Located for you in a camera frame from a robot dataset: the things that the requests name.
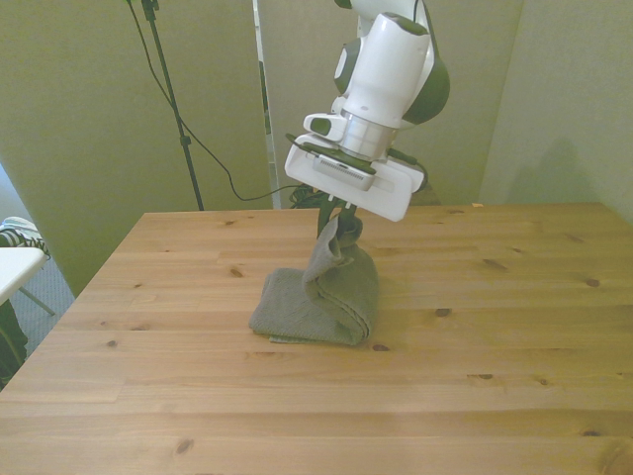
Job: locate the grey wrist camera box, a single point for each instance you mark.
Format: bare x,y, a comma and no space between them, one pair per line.
346,170

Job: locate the white partition frame post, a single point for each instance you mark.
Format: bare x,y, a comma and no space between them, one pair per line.
267,99

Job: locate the grey towel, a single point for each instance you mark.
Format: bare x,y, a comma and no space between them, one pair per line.
341,292

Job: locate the white side table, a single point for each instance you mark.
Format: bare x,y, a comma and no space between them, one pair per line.
17,269

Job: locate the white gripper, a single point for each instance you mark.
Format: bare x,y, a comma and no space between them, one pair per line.
390,194

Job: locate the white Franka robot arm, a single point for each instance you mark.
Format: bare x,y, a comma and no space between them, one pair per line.
386,74

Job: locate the black tripod stand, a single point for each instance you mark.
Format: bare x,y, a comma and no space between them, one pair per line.
170,94

